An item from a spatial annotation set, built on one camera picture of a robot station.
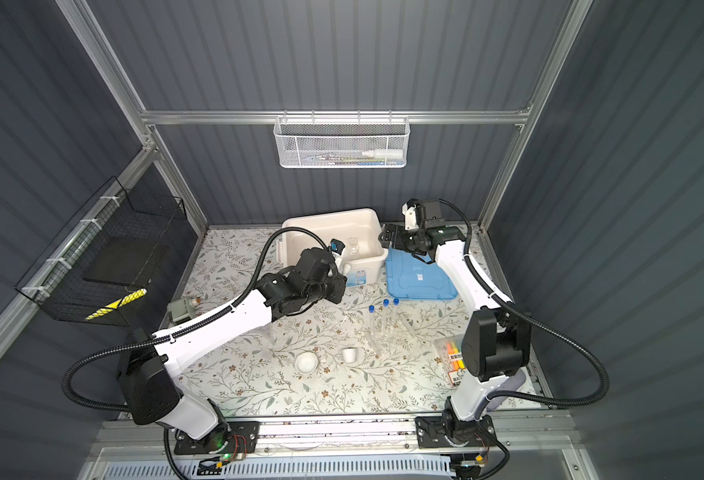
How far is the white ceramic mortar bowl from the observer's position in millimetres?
845

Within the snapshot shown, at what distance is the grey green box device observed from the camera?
0.91 meters

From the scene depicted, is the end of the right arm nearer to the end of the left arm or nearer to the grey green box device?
the end of the left arm

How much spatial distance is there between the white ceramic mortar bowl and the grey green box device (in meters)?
0.38

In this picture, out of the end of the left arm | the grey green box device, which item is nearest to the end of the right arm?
the end of the left arm
